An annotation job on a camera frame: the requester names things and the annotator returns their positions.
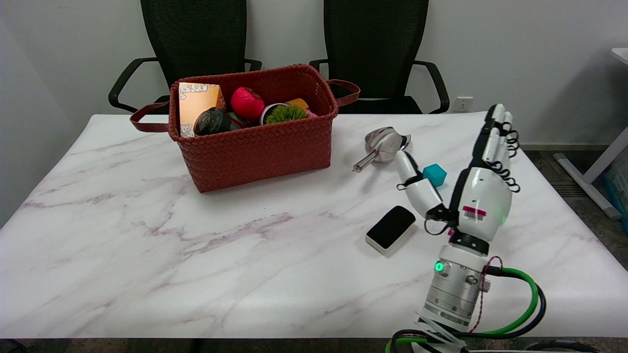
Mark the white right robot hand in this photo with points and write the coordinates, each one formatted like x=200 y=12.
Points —
x=483 y=196

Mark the orange tissue box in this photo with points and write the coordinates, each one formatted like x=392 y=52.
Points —
x=196 y=103

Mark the teal cube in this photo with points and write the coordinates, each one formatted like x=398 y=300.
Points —
x=436 y=174

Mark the black whiteboard eraser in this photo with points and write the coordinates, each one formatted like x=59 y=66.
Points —
x=391 y=226

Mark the metal scoop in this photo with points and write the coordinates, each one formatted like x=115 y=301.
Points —
x=382 y=142

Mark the white desk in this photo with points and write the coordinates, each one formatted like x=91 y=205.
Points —
x=603 y=162

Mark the blue storage bin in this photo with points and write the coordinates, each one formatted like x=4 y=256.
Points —
x=619 y=191

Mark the black office chair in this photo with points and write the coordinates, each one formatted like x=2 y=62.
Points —
x=375 y=44
x=194 y=39

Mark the small orange item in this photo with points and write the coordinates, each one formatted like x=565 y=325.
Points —
x=298 y=103

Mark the green potted plant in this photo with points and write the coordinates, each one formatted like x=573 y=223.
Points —
x=286 y=114

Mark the red woven basket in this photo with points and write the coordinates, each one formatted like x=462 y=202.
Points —
x=260 y=149

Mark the red ball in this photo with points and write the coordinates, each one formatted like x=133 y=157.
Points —
x=247 y=103

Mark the dark round jar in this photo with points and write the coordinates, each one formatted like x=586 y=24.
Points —
x=212 y=121

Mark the white wall socket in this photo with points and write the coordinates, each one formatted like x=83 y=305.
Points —
x=463 y=104

